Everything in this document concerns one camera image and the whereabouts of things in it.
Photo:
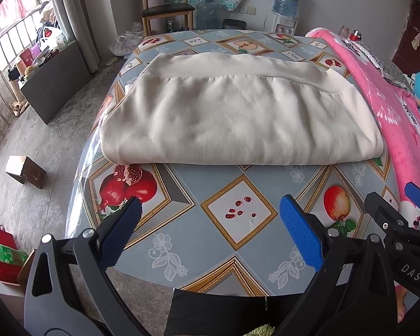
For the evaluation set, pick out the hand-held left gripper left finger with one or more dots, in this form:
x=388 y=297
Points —
x=120 y=232

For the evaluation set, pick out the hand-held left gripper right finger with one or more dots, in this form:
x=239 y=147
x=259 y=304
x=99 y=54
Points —
x=301 y=232

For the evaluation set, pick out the beige zip jacket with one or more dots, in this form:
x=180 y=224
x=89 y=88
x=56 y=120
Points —
x=231 y=119

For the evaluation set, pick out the pink floral blanket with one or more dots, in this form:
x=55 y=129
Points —
x=388 y=112

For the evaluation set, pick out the fruit print tablecloth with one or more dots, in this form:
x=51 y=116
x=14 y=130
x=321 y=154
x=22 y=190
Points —
x=203 y=178

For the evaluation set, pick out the green fuzzy cloth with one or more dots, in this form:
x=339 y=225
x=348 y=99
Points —
x=259 y=331

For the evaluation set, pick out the small wooden box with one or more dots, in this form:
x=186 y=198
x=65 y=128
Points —
x=24 y=171

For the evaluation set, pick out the green glass bottle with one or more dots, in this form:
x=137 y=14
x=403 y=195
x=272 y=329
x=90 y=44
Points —
x=7 y=253

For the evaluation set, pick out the silver glitter cushion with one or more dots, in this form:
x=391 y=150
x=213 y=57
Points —
x=385 y=66

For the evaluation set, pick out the dark grey cabinet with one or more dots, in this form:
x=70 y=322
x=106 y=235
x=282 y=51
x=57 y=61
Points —
x=52 y=84

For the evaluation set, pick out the glass jar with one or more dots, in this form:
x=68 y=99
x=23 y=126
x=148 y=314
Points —
x=343 y=31

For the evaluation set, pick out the white plastic bag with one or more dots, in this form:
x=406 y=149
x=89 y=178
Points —
x=124 y=43

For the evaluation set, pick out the white water dispenser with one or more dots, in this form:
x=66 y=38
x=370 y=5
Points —
x=283 y=27

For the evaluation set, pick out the green drink can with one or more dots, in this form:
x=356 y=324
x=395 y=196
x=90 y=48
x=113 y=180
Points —
x=170 y=25

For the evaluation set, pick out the black trash bin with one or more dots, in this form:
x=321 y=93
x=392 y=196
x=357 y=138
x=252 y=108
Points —
x=234 y=24

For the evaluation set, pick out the grey curtain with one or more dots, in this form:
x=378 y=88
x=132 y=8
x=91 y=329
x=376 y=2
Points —
x=73 y=17

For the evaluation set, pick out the wooden chair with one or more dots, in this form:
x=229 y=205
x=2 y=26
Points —
x=166 y=9

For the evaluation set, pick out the empty translucent water jug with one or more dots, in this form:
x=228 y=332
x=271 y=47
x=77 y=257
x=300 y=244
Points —
x=210 y=15

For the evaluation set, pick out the white wall socket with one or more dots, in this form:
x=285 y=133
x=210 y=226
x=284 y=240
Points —
x=248 y=10

